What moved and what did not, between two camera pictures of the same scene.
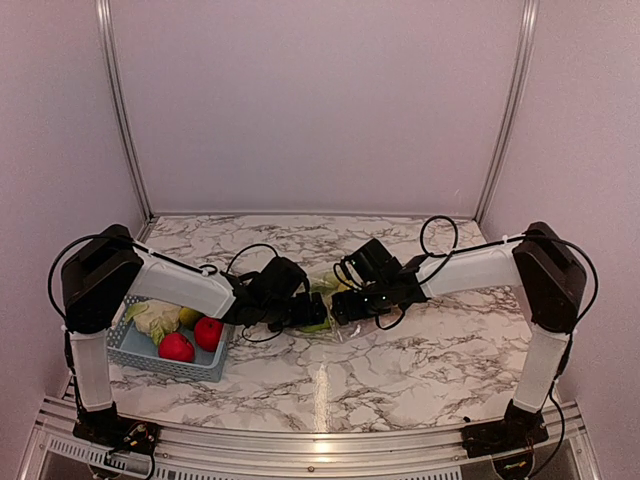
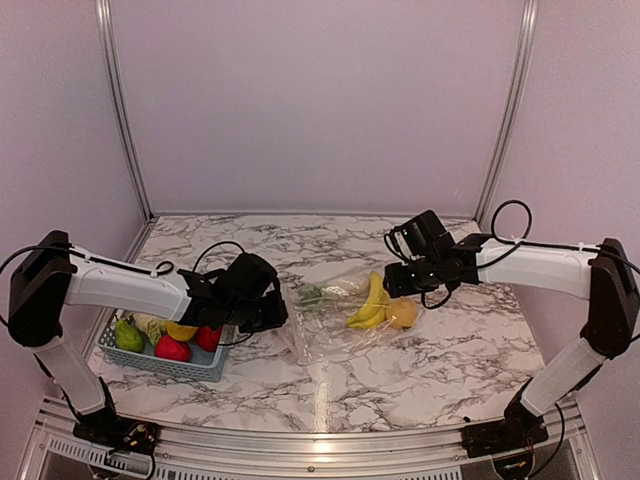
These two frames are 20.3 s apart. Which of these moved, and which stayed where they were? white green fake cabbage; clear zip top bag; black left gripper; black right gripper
Moved: black left gripper; black right gripper; clear zip top bag
Stayed: white green fake cabbage
